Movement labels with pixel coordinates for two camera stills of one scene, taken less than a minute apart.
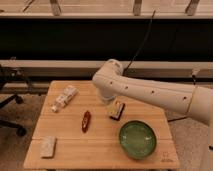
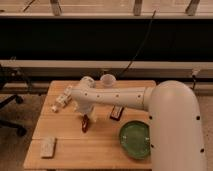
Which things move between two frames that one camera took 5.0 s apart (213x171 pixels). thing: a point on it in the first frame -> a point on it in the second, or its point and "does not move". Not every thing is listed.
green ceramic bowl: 138,139 does not move
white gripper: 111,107 -> 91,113
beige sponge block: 47,146 does not move
